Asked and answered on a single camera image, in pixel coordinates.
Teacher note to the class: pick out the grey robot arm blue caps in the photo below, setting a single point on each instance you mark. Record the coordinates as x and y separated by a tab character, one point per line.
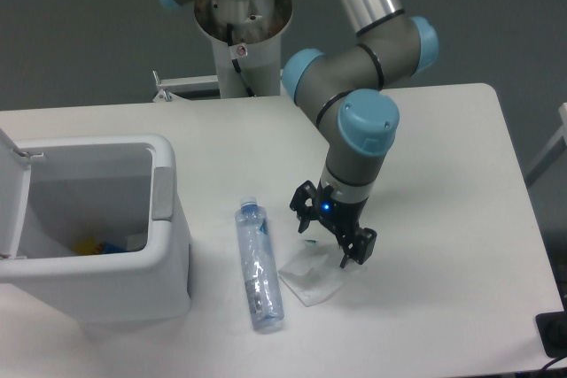
341	95

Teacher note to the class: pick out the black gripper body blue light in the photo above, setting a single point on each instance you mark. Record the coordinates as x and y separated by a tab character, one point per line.
340	218

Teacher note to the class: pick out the crushed clear plastic water bottle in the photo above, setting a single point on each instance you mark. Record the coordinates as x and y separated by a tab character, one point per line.
258	266

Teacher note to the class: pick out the white plastic wrapper bag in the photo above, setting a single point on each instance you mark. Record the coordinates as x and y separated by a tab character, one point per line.
314	275

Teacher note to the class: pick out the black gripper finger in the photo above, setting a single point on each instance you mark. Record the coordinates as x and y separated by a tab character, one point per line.
357	245
306	204

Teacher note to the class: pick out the white frame piece right edge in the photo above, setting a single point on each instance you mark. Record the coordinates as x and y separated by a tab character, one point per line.
549	153

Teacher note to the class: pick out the yellow trash inside can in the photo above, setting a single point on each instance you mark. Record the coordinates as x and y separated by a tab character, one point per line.
88	246

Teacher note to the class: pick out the white metal mounting frame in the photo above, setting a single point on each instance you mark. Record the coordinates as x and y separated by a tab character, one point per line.
191	88

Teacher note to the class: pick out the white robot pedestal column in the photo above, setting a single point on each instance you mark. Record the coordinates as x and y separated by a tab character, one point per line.
246	42

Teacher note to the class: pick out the blue trash inside can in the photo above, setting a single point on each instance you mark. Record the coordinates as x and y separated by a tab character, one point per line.
109	248

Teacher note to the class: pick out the white plastic trash can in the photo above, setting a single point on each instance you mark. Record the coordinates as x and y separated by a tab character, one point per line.
120	189

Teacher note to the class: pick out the black device at table edge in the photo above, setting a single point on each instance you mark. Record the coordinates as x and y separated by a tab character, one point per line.
552	330

